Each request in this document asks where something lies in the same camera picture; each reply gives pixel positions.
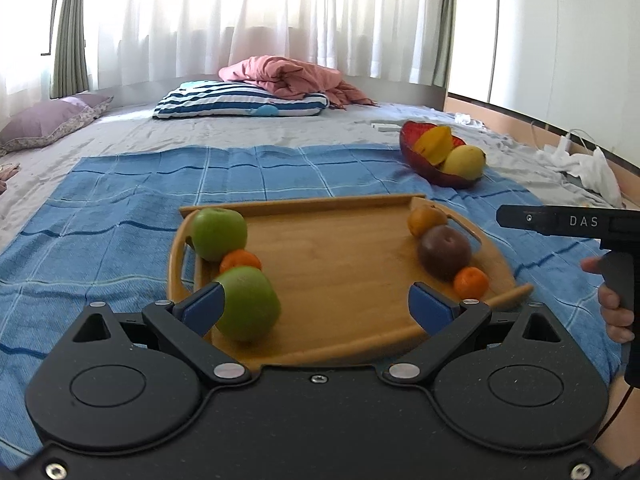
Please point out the small tangerine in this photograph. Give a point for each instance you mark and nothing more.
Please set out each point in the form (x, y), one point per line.
(471, 281)

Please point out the large green apple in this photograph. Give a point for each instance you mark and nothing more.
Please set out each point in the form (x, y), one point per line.
(248, 305)

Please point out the red glass bowl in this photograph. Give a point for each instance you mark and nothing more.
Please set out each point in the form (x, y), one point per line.
(425, 165)

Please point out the white cloth pile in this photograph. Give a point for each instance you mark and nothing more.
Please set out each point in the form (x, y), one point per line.
(585, 167)

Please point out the blue checked blanket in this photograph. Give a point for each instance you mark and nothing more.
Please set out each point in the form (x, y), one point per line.
(125, 200)

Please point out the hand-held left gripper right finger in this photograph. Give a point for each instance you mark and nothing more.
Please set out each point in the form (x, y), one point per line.
(431, 307)

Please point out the white cabinet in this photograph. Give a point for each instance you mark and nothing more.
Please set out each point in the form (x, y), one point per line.
(550, 35)

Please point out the dark purple round fruit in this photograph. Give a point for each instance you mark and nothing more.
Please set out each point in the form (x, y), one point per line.
(444, 252)

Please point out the yellow starfruit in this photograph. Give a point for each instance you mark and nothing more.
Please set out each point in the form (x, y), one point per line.
(434, 144)

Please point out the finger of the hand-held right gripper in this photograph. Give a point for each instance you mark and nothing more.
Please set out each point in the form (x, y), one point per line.
(520, 217)

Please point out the person's right hand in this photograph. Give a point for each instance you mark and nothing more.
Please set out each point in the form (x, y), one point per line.
(612, 305)

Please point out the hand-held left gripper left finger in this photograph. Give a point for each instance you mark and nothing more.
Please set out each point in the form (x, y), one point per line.
(202, 307)

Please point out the brown garment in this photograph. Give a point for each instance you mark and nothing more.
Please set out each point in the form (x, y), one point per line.
(6, 176)

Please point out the purple pillow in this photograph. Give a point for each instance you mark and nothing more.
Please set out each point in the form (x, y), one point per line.
(45, 120)

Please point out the grey-green curtain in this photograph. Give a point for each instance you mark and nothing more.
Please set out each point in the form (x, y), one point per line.
(70, 30)
(445, 25)

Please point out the orange-brown persimmon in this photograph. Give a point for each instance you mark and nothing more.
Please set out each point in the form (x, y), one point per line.
(425, 220)

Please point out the blue white striped pillow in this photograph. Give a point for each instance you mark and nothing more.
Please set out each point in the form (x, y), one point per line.
(240, 102)

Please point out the wooden tray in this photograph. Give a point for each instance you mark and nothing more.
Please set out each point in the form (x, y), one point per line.
(340, 270)

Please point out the white sheer curtain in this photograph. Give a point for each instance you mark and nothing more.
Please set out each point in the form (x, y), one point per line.
(250, 10)

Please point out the small white box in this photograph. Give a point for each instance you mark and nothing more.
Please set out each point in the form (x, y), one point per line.
(385, 126)

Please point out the pink blanket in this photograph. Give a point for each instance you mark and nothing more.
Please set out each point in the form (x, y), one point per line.
(290, 75)

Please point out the yellow mango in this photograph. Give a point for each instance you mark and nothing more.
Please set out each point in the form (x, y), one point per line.
(465, 161)

